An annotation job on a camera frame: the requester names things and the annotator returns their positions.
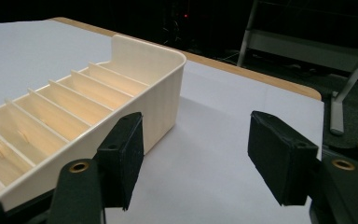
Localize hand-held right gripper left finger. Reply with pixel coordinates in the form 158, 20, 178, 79
93, 111, 145, 212

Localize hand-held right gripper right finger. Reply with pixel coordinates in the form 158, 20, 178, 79
247, 110, 320, 207

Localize white table sheet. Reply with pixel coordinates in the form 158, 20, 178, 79
0, 19, 325, 224

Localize cream divided organizer tray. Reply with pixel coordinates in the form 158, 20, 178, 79
0, 34, 187, 213

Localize grey metal stand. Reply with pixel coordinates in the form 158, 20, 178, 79
236, 0, 358, 136

